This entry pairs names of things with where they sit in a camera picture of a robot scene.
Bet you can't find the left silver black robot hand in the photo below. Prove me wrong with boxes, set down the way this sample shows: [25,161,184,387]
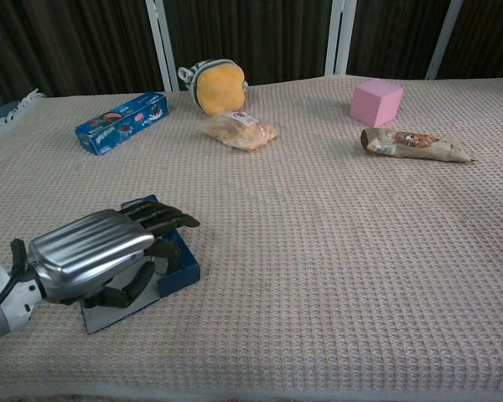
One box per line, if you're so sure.
[28,199,201,309]

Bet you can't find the dark blue pencil box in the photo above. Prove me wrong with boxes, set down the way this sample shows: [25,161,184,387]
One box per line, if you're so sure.
[80,193,202,335]

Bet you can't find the blue cookie box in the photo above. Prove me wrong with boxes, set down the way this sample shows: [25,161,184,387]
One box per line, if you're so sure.
[74,91,170,157]

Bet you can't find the clear bag of snacks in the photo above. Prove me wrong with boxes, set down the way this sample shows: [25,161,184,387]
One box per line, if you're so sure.
[200,110,279,152]

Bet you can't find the yellow plush toy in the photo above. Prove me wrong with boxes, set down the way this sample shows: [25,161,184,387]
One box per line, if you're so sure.
[178,59,250,117]

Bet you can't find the beige waffle tablecloth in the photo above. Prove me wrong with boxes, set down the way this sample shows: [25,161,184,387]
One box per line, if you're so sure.
[0,76,503,399]

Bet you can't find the pink cube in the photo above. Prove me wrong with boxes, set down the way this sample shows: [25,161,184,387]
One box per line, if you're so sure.
[349,80,404,129]

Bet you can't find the brown beige snack wrapper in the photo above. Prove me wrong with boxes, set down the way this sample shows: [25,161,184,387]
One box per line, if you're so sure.
[360,127,474,165]

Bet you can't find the dark folding screen white frame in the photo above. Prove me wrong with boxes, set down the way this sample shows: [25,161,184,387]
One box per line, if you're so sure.
[0,0,503,108]

